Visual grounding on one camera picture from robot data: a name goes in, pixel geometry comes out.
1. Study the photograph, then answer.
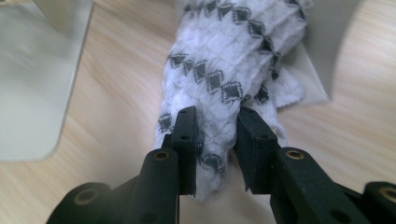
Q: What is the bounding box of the grey metal expandable rack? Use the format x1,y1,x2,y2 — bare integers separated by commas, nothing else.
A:
0,0,362,162

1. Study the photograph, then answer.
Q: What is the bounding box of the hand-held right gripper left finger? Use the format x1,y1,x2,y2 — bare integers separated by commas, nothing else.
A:
124,105,199,224

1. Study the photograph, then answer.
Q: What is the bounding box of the white patterned cloth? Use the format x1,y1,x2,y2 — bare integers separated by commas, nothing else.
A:
152,0,314,203

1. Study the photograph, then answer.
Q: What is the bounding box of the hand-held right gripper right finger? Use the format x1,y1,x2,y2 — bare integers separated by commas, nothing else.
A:
234,106,372,224

